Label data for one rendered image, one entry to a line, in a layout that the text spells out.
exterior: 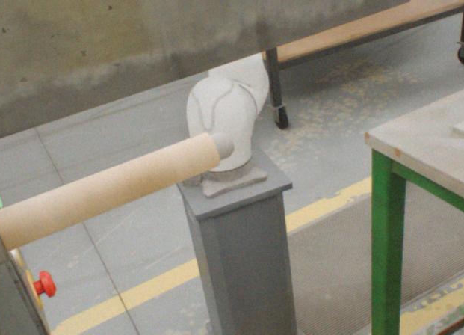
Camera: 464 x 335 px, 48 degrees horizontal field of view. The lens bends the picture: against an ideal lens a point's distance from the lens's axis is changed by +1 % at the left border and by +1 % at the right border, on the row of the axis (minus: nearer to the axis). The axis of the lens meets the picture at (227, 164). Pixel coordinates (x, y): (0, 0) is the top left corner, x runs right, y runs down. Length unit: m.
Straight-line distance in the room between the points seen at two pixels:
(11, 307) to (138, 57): 0.53
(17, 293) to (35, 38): 0.52
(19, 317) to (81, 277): 1.62
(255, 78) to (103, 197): 1.07
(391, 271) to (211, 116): 0.57
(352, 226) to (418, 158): 1.31
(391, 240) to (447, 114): 0.30
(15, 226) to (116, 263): 1.94
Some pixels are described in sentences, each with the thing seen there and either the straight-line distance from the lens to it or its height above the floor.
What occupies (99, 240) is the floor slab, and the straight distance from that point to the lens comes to 2.51.
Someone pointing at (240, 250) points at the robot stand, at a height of 0.53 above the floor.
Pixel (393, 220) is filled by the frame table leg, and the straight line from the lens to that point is 1.20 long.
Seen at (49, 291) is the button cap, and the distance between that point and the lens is 0.79.
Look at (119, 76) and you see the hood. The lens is 0.23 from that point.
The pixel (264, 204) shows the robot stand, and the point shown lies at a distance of 1.38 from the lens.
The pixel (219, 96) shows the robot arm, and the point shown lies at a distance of 1.28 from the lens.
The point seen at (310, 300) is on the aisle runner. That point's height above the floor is 0.00.
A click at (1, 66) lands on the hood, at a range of 0.22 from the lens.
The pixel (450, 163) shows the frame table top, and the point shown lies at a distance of 1.02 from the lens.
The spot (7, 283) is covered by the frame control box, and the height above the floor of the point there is 1.06.
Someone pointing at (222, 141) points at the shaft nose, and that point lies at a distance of 0.45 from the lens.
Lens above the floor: 1.47
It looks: 32 degrees down
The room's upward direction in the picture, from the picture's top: 9 degrees counter-clockwise
